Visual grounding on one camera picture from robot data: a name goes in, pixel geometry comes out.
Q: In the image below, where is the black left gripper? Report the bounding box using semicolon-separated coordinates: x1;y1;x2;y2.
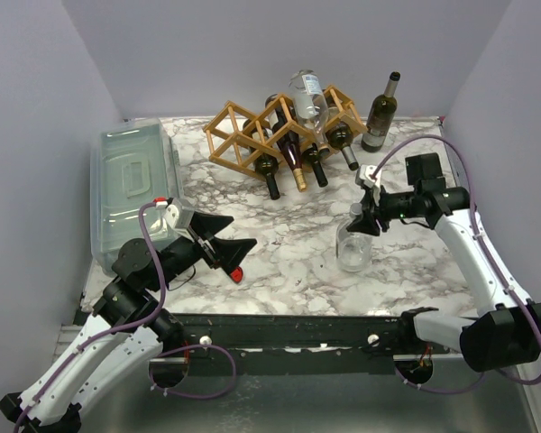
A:
150;210;257;291

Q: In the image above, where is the clear squat glass bottle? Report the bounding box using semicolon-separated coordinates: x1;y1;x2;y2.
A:
335;203;372;272

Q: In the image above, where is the green wine bottle brown label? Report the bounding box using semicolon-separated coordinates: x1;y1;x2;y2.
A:
361;71;400;152

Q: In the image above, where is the clear tall bottle blue label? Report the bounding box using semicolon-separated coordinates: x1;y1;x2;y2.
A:
289;69;330;160

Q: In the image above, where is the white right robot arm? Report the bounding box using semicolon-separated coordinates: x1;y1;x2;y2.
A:
348;153;541;373

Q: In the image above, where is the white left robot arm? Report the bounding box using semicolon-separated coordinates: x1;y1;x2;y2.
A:
0;198;256;432

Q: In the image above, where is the dark bottle black neck middle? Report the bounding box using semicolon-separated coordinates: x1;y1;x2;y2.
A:
301;143;328;188

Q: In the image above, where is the dark bottle black neck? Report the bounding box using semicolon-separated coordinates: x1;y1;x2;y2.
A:
301;143;328;188
243;119;280;200

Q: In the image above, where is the dark bottle black neck left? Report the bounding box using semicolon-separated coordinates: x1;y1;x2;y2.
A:
243;119;280;200

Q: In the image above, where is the green bottle silver foil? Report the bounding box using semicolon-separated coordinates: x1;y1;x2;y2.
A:
326;122;359;171

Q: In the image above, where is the wooden wine rack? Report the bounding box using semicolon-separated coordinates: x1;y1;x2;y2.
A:
203;86;369;180

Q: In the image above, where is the red bottle gold foil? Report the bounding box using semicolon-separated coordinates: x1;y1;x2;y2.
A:
267;104;307;192

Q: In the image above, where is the red black utility knife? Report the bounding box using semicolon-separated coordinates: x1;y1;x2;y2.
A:
229;266;243;283

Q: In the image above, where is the clear plastic storage box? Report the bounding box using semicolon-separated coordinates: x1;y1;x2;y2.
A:
90;119;184;276

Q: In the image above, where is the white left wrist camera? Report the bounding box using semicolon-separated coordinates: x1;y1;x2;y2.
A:
153;198;195;239

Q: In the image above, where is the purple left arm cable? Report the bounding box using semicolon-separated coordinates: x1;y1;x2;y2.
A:
12;202;236;433

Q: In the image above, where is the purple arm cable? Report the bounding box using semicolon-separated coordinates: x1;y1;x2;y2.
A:
12;202;236;433
372;134;541;394

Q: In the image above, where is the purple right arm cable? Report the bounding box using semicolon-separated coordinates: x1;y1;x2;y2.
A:
372;134;541;394

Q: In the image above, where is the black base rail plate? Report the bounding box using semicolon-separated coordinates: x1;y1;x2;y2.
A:
151;314;445;379

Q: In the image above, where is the aluminium extrusion rail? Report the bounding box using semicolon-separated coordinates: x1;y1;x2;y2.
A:
52;325;87;363

